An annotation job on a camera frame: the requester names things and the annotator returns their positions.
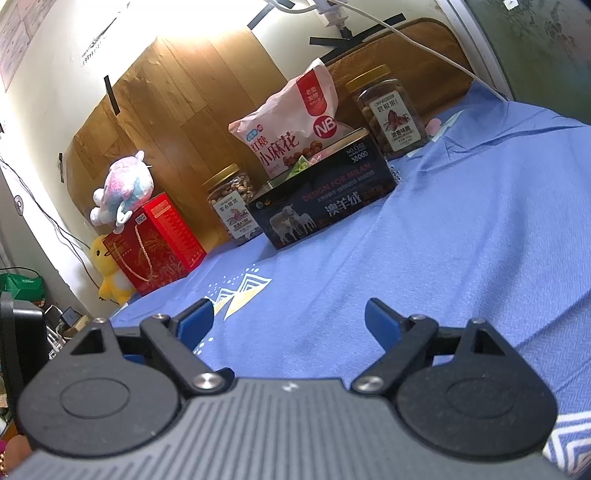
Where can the white wall plug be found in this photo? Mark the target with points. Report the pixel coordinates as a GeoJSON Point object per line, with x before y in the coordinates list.
{"type": "Point", "coordinates": [330, 14]}

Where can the grey charger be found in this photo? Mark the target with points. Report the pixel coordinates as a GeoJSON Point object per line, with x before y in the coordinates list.
{"type": "Point", "coordinates": [70, 316]}

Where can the pink white plush toy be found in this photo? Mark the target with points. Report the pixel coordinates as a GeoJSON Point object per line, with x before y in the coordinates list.
{"type": "Point", "coordinates": [124, 184]}

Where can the light nut jar yellow lid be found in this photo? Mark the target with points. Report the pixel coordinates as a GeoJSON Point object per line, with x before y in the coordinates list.
{"type": "Point", "coordinates": [231, 207]}

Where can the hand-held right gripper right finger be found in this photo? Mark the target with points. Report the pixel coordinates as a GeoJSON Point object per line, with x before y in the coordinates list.
{"type": "Point", "coordinates": [383, 321]}

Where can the pink snack bag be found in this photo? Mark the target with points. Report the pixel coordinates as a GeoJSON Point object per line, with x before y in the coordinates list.
{"type": "Point", "coordinates": [295, 115]}

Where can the yellow duck plush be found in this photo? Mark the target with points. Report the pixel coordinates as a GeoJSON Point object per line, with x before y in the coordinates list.
{"type": "Point", "coordinates": [108, 277]}

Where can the green printed snack packet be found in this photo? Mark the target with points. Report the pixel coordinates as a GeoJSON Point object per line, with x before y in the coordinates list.
{"type": "Point", "coordinates": [300, 169]}

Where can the black printed box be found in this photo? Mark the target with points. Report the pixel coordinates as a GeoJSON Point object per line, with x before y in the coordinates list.
{"type": "Point", "coordinates": [332, 198]}

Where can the blue printed blanket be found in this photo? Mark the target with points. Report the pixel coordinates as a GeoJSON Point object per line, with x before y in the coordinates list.
{"type": "Point", "coordinates": [415, 254]}

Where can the green bag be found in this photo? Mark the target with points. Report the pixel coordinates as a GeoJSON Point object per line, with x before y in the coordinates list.
{"type": "Point", "coordinates": [21, 286]}

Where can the frosted glass window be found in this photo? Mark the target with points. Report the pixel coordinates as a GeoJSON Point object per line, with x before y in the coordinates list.
{"type": "Point", "coordinates": [545, 46]}

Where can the black tape strip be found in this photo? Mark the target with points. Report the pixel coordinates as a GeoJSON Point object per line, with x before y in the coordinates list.
{"type": "Point", "coordinates": [61, 167]}
{"type": "Point", "coordinates": [330, 41]}
{"type": "Point", "coordinates": [388, 21]}
{"type": "Point", "coordinates": [111, 94]}
{"type": "Point", "coordinates": [344, 45]}
{"type": "Point", "coordinates": [272, 13]}

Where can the white wall poster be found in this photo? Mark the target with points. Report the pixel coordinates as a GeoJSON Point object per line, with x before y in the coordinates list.
{"type": "Point", "coordinates": [18, 41]}

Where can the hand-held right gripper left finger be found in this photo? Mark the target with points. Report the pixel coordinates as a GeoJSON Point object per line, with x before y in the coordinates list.
{"type": "Point", "coordinates": [196, 319]}

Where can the dark nut jar yellow lid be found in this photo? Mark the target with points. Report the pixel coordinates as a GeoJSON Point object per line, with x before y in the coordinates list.
{"type": "Point", "coordinates": [397, 120]}

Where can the power strip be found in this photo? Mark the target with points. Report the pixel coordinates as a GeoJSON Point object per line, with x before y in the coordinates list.
{"type": "Point", "coordinates": [76, 330]}

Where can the wooden board panel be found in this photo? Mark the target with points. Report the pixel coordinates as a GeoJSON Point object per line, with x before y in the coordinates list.
{"type": "Point", "coordinates": [184, 92]}

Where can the red gift box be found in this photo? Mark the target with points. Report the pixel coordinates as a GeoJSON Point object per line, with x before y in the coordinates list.
{"type": "Point", "coordinates": [157, 244]}

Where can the black rounded case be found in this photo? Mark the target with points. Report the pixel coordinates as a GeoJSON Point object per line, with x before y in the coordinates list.
{"type": "Point", "coordinates": [21, 337]}

